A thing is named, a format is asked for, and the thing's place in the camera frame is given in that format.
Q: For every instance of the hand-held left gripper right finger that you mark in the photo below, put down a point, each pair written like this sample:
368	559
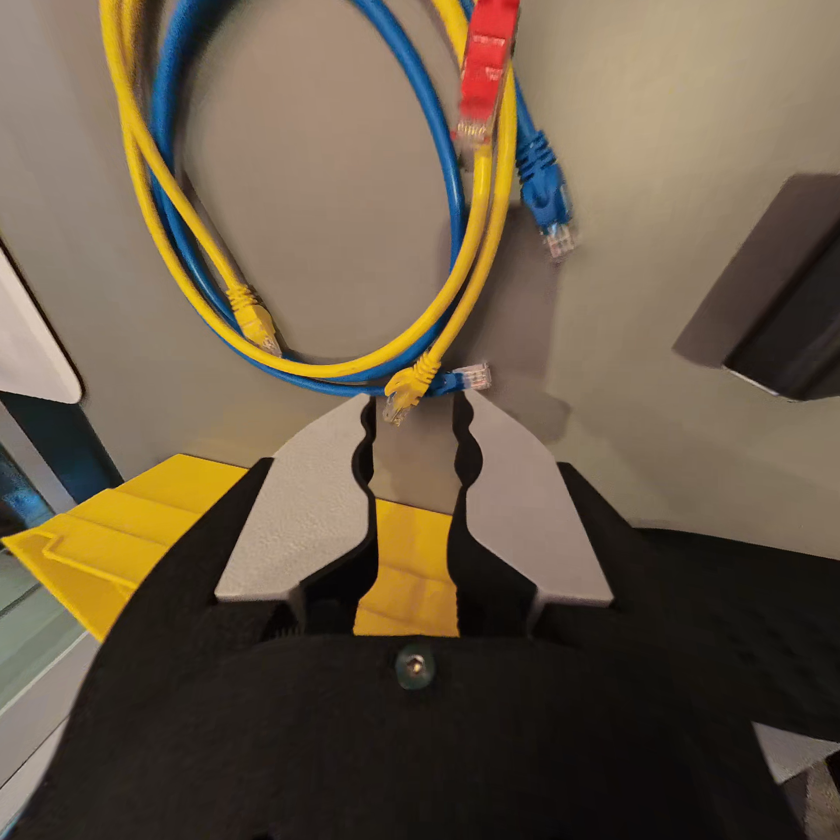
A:
525	525

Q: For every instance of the dark blue frame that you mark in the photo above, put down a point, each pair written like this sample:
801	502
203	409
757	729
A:
65	446

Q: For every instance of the black network switch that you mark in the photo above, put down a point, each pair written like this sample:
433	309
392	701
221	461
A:
774	295

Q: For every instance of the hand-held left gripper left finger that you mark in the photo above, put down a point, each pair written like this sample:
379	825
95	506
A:
295	525

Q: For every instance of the yellow plastic bin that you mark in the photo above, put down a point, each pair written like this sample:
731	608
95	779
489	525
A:
98	544

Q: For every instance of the white rounded board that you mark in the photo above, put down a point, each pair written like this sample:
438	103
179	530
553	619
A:
26	341

